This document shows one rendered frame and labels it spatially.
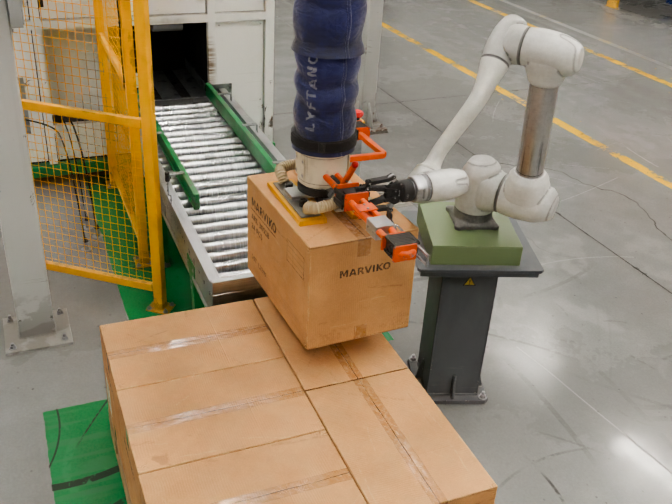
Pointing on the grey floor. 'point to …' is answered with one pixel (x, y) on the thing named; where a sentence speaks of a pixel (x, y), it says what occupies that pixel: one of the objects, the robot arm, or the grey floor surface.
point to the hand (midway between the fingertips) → (354, 198)
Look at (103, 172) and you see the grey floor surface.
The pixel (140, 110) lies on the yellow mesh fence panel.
